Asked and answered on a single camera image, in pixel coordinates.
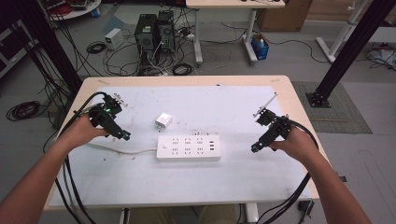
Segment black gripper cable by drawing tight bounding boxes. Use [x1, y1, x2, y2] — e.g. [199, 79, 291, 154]
[255, 119, 320, 224]
[42, 91, 108, 224]

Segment white table leg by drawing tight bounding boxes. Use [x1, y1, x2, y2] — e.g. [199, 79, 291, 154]
[245, 203, 260, 224]

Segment round white table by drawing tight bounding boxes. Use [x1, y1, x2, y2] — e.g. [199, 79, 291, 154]
[38, 0, 103, 22]

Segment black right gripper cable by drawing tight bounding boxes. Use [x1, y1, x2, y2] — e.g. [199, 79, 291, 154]
[255, 119, 320, 224]

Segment white power strip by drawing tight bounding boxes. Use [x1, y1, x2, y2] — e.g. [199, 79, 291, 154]
[155, 133, 222, 162]

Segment small white box device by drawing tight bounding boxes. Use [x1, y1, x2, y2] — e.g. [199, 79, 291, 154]
[104, 27, 125, 50]

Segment small black floor device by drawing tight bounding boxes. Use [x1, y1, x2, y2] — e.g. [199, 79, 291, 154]
[297, 200, 316, 217]

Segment wooden desk white legs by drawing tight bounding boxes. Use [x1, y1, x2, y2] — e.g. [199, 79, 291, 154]
[185, 0, 287, 65]

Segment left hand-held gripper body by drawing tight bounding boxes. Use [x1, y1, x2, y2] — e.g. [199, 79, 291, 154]
[88, 92, 129, 133]

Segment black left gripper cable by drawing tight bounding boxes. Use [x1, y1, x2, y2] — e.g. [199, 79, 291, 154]
[42, 91, 108, 224]

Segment cardboard box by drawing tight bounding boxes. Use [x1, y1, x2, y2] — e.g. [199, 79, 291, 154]
[256, 0, 314, 33]

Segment person's left hand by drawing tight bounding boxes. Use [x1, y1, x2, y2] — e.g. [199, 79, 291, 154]
[60, 114, 110, 151]

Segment white metal stand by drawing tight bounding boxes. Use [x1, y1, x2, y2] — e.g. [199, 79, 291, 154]
[315, 0, 367, 64]

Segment white charger plug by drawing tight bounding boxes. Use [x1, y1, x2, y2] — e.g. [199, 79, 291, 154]
[154, 112, 174, 130]

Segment coiled black cable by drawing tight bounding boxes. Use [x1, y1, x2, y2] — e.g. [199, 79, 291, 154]
[86, 41, 107, 55]
[6, 100, 42, 122]
[172, 63, 195, 77]

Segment black computer tower green label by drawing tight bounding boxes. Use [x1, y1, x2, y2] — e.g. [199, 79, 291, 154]
[134, 13, 158, 62]

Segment white table mat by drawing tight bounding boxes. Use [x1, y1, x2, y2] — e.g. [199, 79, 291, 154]
[49, 85, 312, 208]

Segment black metal post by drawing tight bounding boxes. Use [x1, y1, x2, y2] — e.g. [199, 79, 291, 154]
[12, 0, 83, 94]
[305, 0, 396, 109]

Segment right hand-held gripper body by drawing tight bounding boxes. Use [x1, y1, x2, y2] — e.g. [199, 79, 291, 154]
[252, 91, 292, 140]

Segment grey floor mat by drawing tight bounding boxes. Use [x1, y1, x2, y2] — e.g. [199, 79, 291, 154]
[291, 80, 374, 135]

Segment white power strip cable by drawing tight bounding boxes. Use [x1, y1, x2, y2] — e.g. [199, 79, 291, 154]
[87, 142, 159, 156]

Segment blue box with bottles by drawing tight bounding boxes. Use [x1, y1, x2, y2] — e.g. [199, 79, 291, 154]
[250, 33, 270, 61]

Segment person's right hand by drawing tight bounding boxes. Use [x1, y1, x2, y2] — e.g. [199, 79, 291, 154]
[268, 126, 319, 165]

